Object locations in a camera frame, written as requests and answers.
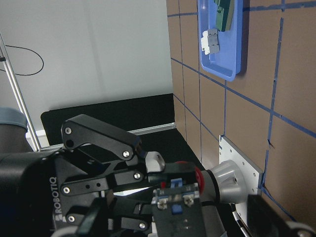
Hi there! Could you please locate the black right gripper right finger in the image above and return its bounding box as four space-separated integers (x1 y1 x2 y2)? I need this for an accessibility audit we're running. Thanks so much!
247 195 294 237

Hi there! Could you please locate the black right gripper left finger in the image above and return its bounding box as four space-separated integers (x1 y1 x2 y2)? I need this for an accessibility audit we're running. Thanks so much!
76 197 117 237

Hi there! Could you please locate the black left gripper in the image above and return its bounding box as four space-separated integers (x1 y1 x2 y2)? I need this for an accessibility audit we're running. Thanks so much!
0 115 153 237

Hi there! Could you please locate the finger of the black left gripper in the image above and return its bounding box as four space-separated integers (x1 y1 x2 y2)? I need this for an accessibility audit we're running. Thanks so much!
145 152 198 184

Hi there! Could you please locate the red emergency stop button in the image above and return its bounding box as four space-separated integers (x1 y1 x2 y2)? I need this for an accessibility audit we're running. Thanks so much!
151 160 207 237

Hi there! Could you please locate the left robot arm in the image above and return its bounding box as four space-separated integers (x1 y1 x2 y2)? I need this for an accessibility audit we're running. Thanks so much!
0 108 247 237

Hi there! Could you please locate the black floor mat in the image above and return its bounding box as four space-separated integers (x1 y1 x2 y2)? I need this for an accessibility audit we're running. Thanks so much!
40 94 204 170

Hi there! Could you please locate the blue plastic tray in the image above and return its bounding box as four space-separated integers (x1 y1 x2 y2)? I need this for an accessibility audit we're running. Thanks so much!
197 0 243 81

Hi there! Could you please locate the white circuit breaker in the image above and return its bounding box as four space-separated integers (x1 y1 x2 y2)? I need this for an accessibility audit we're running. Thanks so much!
200 29 220 55

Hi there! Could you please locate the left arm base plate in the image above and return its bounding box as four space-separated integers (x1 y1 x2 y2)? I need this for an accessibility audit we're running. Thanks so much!
217 136 263 224

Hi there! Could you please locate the green electrical switch module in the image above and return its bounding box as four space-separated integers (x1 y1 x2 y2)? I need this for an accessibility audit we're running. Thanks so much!
214 0 235 32

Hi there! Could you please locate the aluminium frame rail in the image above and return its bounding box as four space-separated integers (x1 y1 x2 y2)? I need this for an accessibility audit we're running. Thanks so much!
0 35 41 152

